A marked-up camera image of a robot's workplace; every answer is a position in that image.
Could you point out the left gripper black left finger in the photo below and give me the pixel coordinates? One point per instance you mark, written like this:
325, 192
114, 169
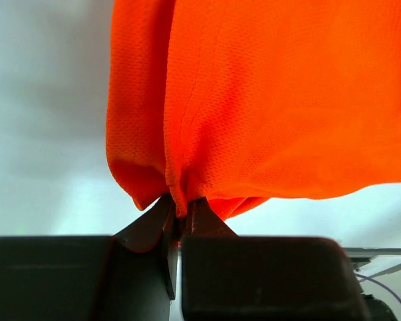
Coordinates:
128, 276

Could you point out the orange shorts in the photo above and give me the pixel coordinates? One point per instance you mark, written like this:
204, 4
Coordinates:
239, 102

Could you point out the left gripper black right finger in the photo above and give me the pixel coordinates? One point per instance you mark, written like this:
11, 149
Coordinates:
230, 277

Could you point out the aluminium table edge rail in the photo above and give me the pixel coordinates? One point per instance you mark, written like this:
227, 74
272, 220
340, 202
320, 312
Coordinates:
374, 262

